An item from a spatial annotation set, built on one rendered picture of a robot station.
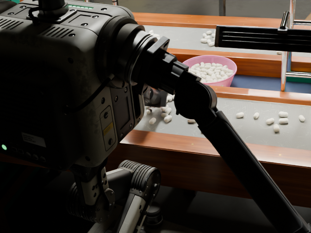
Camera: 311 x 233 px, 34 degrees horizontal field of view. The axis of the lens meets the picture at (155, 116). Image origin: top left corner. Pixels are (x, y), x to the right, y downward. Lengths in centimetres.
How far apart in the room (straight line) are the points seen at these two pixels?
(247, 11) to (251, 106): 289
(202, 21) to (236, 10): 215
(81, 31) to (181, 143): 87
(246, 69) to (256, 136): 59
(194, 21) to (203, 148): 114
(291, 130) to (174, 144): 45
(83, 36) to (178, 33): 171
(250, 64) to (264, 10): 253
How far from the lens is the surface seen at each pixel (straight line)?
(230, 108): 211
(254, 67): 245
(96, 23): 115
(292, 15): 229
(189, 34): 276
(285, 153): 184
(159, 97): 204
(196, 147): 186
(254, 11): 493
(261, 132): 197
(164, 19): 290
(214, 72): 238
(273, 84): 240
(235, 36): 190
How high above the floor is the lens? 189
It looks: 34 degrees down
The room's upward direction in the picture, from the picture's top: 6 degrees counter-clockwise
